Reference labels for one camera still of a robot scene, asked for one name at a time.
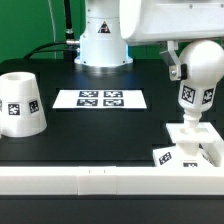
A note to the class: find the white lamp shade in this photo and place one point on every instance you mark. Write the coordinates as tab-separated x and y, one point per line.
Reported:
21	111

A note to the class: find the white lamp bulb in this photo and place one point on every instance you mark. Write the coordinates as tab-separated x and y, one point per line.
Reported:
205	68

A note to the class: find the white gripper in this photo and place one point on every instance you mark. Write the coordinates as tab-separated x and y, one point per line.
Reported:
144	22

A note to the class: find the white right border wall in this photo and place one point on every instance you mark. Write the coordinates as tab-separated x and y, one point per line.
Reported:
215	152

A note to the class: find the white front border wall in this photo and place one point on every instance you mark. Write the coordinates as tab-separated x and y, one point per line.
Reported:
110	181

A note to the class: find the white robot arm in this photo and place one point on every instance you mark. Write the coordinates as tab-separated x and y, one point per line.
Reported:
112	26

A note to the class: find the white lamp base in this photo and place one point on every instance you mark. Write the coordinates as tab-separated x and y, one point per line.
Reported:
186	151

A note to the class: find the white border wall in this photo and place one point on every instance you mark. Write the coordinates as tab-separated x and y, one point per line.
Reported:
110	181
215	152

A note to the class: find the white marker sheet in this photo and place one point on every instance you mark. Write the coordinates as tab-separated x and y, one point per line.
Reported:
100	99

